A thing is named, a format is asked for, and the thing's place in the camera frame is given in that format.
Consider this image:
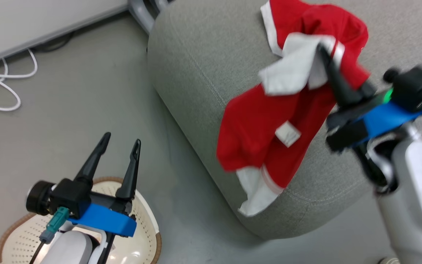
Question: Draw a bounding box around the cream perforated laundry basket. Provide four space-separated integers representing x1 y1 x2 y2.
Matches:
0 177 162 264

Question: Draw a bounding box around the white partition panel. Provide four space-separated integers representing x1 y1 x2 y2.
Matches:
0 0 129 69

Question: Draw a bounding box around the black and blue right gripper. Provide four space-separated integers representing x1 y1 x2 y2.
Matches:
316 43 422 153

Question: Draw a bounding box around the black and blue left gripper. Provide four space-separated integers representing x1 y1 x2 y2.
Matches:
68 132 141 237

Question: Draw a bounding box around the black floor cable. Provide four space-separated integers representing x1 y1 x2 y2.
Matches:
32 32 75 52

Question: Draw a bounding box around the grey partition frame with feet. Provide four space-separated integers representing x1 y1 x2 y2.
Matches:
128 0 171 34

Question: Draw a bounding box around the white looped cable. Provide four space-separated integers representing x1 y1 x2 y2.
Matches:
0 49 38 111

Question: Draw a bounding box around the teal plug camera cable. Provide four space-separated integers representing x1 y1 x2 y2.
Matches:
30 206 70 264

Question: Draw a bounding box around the red and white shirt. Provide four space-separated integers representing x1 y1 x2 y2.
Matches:
216 0 371 217

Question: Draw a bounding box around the grey fabric sofa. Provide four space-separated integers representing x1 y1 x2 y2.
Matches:
147 0 422 241

